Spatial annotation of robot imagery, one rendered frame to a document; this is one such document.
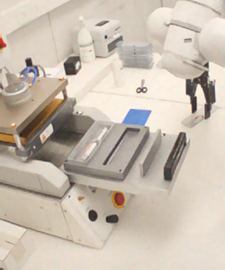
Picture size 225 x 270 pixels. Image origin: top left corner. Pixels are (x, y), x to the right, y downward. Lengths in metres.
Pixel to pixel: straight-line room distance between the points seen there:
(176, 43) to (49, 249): 0.66
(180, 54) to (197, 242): 0.51
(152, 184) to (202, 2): 0.43
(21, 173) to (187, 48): 0.52
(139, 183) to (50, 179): 0.22
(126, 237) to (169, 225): 0.13
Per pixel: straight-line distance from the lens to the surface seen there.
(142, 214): 1.11
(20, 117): 0.96
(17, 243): 1.01
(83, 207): 0.99
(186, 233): 1.05
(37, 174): 0.93
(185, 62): 0.81
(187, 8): 0.83
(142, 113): 1.55
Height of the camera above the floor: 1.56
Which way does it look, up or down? 32 degrees down
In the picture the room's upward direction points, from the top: 10 degrees counter-clockwise
